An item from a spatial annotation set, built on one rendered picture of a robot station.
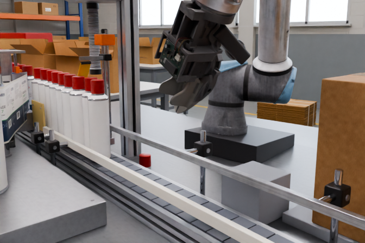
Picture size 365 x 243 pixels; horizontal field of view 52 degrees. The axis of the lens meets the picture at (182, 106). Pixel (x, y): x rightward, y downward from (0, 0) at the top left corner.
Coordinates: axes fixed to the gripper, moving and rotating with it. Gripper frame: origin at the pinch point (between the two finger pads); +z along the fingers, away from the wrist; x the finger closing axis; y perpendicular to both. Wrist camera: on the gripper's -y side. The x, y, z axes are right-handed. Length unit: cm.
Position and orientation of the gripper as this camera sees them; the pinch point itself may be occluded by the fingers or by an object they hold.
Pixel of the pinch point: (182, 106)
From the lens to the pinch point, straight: 68.8
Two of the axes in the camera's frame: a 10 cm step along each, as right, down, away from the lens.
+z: -3.2, 7.8, 5.4
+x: 5.5, 6.2, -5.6
